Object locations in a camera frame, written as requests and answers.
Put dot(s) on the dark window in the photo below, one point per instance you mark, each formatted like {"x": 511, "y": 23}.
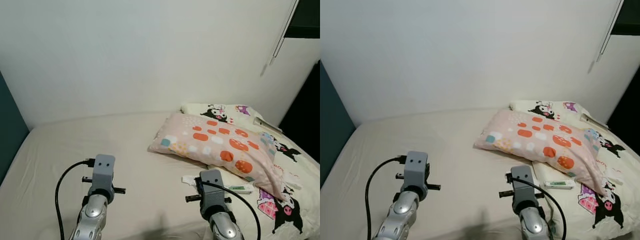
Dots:
{"x": 630, "y": 15}
{"x": 307, "y": 15}

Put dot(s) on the white blind wand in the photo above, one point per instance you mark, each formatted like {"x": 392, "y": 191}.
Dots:
{"x": 610, "y": 30}
{"x": 282, "y": 35}

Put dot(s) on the black wardrobe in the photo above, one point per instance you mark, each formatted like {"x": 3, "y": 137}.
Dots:
{"x": 305, "y": 125}
{"x": 627, "y": 120}

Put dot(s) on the cream cartoon print blanket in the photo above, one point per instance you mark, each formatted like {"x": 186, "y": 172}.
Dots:
{"x": 300, "y": 175}
{"x": 620, "y": 170}

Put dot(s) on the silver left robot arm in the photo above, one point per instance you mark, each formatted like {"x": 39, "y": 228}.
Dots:
{"x": 92, "y": 215}
{"x": 400, "y": 215}

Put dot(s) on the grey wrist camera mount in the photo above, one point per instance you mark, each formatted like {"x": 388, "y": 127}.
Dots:
{"x": 522, "y": 185}
{"x": 104, "y": 170}
{"x": 416, "y": 170}
{"x": 212, "y": 187}

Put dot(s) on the pink pillow with orange patches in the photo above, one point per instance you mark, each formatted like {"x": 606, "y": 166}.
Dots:
{"x": 540, "y": 135}
{"x": 215, "y": 140}

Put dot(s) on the white tissue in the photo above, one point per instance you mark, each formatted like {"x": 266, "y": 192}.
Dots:
{"x": 189, "y": 180}

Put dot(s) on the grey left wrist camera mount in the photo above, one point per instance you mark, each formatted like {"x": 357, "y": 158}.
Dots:
{"x": 416, "y": 170}
{"x": 104, "y": 170}

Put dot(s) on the blue padded headboard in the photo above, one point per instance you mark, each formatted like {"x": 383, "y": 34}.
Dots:
{"x": 10, "y": 135}
{"x": 332, "y": 130}

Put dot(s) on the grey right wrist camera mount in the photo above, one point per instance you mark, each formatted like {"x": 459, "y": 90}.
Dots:
{"x": 212, "y": 187}
{"x": 522, "y": 185}

